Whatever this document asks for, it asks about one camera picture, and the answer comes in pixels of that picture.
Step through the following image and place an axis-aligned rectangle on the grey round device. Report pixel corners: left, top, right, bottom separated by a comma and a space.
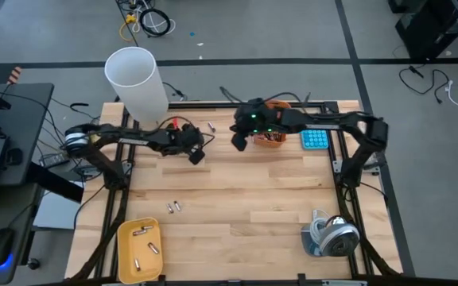
301, 214, 361, 257

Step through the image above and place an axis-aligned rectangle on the black computer mouse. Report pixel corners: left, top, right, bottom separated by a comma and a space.
0, 227, 15, 268

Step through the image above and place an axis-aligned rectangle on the blue calculator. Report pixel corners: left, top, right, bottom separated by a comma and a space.
300, 129, 330, 151

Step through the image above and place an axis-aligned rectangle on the black round desk object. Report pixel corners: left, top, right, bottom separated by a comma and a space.
6, 147, 24, 167

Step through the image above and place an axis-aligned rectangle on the yellow plastic bin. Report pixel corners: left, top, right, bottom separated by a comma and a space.
116, 217, 164, 285

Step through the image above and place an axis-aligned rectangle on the white cylinder table lamp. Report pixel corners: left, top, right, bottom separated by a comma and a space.
104, 46, 170, 125

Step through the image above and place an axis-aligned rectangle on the black aluminium table frame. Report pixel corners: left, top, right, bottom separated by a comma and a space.
69, 100, 404, 286

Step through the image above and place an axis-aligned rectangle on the black coiled floor cable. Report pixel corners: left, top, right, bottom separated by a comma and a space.
138, 7, 173, 39

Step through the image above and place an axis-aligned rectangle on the black computer tower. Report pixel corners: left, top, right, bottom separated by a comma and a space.
394, 0, 458, 60

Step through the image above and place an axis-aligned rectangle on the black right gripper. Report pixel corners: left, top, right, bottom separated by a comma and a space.
229, 99, 284, 152

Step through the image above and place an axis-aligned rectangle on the black slanted panel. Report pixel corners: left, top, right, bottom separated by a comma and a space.
28, 162, 85, 204

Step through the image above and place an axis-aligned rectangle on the black side desk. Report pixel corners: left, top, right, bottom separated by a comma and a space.
0, 82, 55, 285

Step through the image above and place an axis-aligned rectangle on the orange plastic bin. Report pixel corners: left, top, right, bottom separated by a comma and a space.
252, 99, 293, 149

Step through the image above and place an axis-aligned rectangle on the white coiled cable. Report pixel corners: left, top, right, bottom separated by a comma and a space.
309, 209, 332, 244

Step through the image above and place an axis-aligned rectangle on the black power adapter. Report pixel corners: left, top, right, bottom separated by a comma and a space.
40, 153, 70, 168

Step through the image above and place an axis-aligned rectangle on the white box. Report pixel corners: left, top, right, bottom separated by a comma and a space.
33, 190, 85, 231

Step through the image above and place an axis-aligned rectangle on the orange black striped block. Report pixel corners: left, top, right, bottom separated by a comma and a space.
6, 66, 24, 85

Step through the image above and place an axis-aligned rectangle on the yellow floor cable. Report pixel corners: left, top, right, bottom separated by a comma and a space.
118, 13, 139, 44

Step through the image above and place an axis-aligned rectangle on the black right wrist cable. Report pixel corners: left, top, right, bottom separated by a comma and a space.
219, 86, 313, 107

